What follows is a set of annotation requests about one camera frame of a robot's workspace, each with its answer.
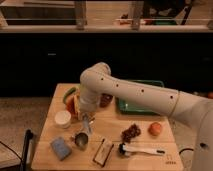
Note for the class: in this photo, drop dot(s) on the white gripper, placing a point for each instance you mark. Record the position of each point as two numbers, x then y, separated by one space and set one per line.
88 109

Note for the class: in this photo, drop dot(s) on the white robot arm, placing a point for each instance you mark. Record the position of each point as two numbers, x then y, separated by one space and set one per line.
193 111

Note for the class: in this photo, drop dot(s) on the white plastic cup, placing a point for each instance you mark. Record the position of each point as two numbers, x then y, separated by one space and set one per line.
63 119

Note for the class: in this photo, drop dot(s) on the orange red toy fruit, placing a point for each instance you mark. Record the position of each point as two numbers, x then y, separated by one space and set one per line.
72 105

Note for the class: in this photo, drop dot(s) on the dark red bowl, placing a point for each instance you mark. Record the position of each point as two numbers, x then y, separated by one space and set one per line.
105 100

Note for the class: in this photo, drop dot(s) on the green plastic tray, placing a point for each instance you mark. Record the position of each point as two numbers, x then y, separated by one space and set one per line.
127 108

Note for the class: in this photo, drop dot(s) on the bunch of dark grapes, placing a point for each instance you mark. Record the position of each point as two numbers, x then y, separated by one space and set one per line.
132 132

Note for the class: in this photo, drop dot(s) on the orange peach fruit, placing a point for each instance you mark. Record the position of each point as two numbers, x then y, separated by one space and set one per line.
155 129

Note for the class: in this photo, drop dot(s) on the black chair frame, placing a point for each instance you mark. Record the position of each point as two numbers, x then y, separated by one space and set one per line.
26 151

